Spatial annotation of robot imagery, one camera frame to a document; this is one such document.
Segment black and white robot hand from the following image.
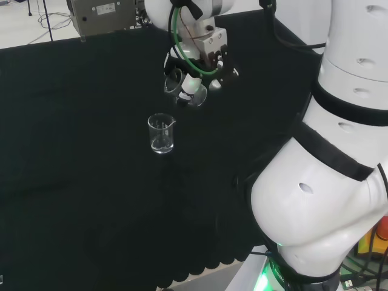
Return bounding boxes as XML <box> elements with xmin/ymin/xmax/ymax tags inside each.
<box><xmin>163</xmin><ymin>27</ymin><xmax>239</xmax><ymax>107</ymax></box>

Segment clear glass beaker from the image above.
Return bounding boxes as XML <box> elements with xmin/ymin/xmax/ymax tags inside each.
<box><xmin>164</xmin><ymin>68</ymin><xmax>208</xmax><ymax>107</ymax></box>
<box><xmin>147</xmin><ymin>113</ymin><xmax>176</xmax><ymax>155</ymax></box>

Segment grey metal control box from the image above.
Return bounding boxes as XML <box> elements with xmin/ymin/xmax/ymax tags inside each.
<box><xmin>65</xmin><ymin>0</ymin><xmax>138</xmax><ymax>42</ymax></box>

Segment black bench cloth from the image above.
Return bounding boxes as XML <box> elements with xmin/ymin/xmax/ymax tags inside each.
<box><xmin>0</xmin><ymin>8</ymin><xmax>327</xmax><ymax>289</ymax></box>

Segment yellow stop button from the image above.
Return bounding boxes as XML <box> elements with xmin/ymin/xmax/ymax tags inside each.
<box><xmin>356</xmin><ymin>213</ymin><xmax>388</xmax><ymax>266</ymax></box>

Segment green cable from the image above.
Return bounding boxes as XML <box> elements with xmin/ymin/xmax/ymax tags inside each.
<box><xmin>167</xmin><ymin>5</ymin><xmax>224</xmax><ymax>75</ymax></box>

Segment black cable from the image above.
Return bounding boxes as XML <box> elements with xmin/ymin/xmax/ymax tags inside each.
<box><xmin>261</xmin><ymin>0</ymin><xmax>327</xmax><ymax>56</ymax></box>

